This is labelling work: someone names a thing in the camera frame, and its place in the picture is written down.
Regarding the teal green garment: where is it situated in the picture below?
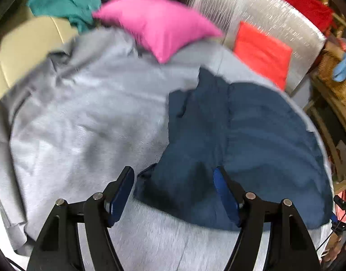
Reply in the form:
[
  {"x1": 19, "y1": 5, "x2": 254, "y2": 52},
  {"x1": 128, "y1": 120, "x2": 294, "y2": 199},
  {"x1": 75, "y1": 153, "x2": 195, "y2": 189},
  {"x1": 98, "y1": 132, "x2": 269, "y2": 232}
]
[{"x1": 27, "y1": 0, "x2": 101, "y2": 33}]

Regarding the pink pillow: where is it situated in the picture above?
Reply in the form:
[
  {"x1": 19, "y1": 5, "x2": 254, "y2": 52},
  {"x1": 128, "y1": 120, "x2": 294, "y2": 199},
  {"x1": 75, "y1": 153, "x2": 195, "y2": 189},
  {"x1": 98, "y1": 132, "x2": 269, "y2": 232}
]
[{"x1": 92, "y1": 0, "x2": 223, "y2": 64}]

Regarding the light blue cloth in basket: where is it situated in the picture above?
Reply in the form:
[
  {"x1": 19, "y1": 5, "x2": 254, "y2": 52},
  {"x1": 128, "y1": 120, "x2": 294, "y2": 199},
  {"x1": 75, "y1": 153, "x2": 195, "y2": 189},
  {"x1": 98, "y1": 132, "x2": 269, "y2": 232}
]
[{"x1": 332, "y1": 53, "x2": 346, "y2": 83}]

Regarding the grey bed sheet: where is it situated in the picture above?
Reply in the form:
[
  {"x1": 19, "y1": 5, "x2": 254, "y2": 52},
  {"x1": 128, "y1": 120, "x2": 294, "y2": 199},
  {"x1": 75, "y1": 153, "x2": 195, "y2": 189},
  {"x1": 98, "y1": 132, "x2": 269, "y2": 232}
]
[{"x1": 0, "y1": 26, "x2": 332, "y2": 271}]

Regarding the person's right hand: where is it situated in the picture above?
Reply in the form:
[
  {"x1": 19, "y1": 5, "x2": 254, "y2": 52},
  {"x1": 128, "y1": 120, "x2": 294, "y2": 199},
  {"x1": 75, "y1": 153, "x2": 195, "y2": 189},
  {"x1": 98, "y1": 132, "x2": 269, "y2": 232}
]
[{"x1": 322, "y1": 234, "x2": 342, "y2": 262}]

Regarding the silver quilted headboard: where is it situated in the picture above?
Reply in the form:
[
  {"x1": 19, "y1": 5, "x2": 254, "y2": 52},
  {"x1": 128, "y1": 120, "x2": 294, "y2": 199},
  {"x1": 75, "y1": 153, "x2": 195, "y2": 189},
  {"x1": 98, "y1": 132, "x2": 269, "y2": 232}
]
[{"x1": 185, "y1": 0, "x2": 325, "y2": 96}]

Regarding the wooden bedside shelf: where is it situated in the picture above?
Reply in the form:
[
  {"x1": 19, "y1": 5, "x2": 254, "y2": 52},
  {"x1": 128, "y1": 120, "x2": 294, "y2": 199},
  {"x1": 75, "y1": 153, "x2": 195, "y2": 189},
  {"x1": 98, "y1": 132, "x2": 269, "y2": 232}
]
[{"x1": 291, "y1": 73, "x2": 346, "y2": 195}]

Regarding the wicker basket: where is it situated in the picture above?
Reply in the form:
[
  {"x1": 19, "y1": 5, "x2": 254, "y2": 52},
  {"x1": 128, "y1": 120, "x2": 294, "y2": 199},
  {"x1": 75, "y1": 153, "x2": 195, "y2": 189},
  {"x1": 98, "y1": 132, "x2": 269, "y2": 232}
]
[{"x1": 318, "y1": 51, "x2": 346, "y2": 108}]

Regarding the beige mattress edge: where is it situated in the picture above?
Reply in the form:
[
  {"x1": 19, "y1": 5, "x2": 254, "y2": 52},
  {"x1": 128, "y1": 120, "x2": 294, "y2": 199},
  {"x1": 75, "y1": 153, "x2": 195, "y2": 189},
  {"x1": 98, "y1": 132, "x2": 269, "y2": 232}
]
[{"x1": 0, "y1": 16, "x2": 78, "y2": 99}]

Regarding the dark navy blue garment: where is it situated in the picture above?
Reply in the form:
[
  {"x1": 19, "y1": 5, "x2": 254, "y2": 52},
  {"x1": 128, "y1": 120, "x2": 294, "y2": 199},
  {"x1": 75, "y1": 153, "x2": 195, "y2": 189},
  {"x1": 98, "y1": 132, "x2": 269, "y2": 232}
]
[{"x1": 134, "y1": 69, "x2": 333, "y2": 231}]

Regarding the red-orange pillow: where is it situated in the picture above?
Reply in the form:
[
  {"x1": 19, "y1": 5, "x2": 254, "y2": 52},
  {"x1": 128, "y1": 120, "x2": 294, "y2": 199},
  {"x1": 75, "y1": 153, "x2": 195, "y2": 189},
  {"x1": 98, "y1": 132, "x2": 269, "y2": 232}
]
[{"x1": 233, "y1": 21, "x2": 292, "y2": 91}]

